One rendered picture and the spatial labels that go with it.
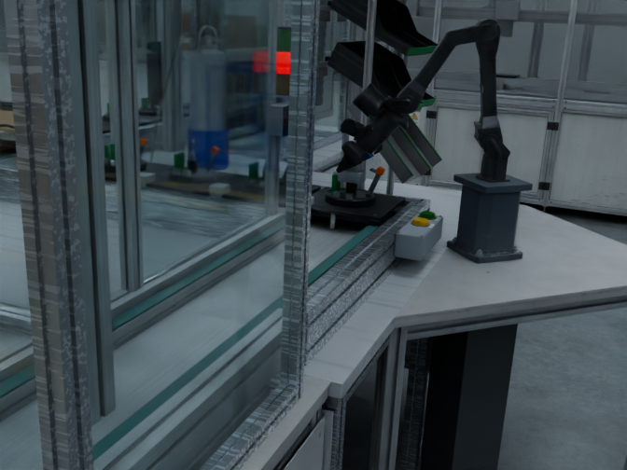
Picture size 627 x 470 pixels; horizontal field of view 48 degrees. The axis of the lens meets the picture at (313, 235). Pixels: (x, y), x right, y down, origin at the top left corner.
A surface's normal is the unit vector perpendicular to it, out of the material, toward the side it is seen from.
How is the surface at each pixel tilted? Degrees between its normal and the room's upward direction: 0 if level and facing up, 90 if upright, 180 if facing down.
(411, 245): 90
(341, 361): 0
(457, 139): 90
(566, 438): 0
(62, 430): 90
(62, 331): 90
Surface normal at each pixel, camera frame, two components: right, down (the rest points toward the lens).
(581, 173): -0.38, 0.26
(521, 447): 0.04, -0.95
